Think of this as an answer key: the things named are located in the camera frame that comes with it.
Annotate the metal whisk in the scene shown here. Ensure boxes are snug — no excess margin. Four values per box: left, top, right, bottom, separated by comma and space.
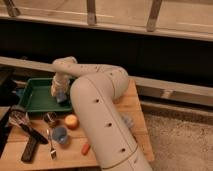
9, 111, 30, 127

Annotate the crumpled blue cloth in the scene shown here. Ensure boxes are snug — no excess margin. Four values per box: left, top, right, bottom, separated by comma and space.
122, 115, 134, 128

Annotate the small metal cup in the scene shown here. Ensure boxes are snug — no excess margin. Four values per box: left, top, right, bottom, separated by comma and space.
43, 112, 58, 127

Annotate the yellow orange toy cup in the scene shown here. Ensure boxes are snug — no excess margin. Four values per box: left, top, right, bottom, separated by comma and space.
65, 114, 79, 130

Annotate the green plastic tray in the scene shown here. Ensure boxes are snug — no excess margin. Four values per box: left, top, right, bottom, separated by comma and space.
19, 78, 72, 113

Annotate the wooden cutting board table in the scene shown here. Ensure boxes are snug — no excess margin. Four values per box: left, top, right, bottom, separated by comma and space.
0, 79, 154, 171

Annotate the blue plastic cup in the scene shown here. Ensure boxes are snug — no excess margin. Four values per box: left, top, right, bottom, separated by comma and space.
52, 126, 68, 144

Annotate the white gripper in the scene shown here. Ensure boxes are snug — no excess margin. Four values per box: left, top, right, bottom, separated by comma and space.
50, 74, 70, 97

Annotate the metal fork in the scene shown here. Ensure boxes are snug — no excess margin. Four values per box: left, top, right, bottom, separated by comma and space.
46, 129, 57, 159

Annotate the blue sponge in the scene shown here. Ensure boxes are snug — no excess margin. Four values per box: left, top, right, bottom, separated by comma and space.
56, 92, 67, 103

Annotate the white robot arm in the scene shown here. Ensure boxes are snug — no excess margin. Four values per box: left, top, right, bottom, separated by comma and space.
52, 57, 153, 171

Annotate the orange toy carrot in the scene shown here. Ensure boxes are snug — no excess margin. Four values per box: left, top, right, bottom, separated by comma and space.
81, 143, 91, 156

